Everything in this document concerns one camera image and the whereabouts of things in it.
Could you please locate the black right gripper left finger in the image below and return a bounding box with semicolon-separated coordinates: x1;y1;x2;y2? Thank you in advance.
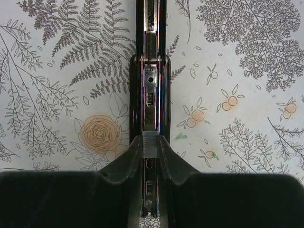
0;136;143;228

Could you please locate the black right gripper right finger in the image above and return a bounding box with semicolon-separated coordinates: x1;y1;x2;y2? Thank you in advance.
157;136;304;228

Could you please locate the silver staple strip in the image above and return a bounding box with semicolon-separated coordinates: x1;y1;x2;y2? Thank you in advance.
142;131;159;159

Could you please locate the floral patterned table mat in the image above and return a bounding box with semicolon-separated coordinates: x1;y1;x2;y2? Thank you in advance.
0;0;304;228

